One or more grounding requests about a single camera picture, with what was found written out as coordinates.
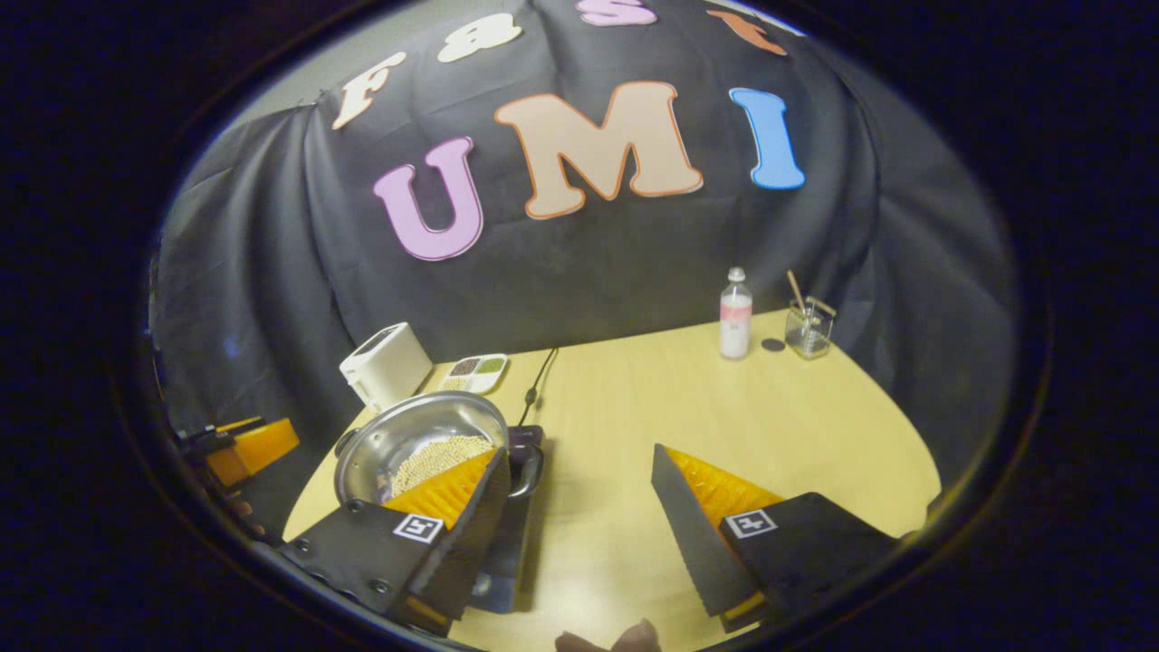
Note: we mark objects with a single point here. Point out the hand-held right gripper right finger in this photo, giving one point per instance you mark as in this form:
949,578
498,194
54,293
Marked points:
688,534

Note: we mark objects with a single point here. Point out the white toaster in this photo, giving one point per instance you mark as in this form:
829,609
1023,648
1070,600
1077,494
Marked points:
389,367

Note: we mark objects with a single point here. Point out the clear glass jar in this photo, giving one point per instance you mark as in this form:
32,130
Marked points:
809,333

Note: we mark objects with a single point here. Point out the wooden stick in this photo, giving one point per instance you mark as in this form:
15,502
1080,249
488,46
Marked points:
796,290

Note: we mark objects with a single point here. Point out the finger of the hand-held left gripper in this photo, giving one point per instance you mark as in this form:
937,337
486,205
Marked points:
258,448

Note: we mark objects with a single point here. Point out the clear bottle with pink label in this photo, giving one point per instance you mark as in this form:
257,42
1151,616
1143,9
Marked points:
735,321

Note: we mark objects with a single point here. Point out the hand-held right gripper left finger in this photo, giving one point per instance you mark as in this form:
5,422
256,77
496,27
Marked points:
471,543

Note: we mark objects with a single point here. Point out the black induction cooktop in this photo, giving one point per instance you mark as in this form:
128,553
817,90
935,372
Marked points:
507,561

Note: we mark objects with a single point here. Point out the white divided dish of beans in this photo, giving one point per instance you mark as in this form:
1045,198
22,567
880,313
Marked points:
475,373

